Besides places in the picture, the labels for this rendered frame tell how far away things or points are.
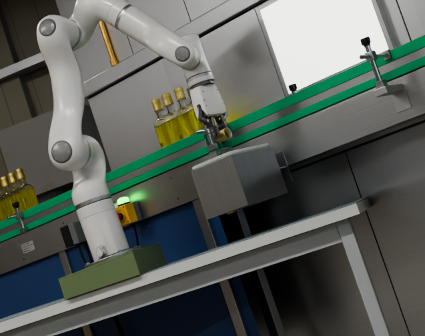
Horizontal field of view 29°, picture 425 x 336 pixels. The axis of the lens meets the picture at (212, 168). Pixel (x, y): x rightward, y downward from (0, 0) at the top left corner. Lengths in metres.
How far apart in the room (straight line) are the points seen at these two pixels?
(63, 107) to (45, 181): 3.07
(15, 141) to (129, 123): 2.52
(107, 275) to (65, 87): 0.61
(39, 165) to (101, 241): 3.15
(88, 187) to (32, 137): 3.15
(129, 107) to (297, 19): 0.87
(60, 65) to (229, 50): 0.65
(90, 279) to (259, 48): 0.99
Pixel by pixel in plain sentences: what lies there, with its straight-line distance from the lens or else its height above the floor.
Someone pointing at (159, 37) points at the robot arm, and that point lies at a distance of 2.55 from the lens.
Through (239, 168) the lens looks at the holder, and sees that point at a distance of 2.49.
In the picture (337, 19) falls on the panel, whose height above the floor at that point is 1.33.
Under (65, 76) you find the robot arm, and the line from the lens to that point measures 2.71.
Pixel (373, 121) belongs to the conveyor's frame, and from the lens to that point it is 2.53.
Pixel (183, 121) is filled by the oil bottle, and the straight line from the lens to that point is 2.98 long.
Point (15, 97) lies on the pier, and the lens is 6.10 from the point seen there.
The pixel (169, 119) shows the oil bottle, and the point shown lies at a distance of 3.02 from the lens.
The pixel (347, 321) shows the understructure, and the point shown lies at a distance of 2.97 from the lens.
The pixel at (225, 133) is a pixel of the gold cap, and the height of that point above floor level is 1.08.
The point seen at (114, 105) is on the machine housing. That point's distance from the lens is 3.44.
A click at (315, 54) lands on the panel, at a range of 2.83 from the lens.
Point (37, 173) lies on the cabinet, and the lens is 5.77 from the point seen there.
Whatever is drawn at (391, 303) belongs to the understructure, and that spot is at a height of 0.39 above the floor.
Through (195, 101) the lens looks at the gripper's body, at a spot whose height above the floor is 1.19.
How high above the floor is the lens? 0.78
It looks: 5 degrees up
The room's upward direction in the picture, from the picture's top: 19 degrees counter-clockwise
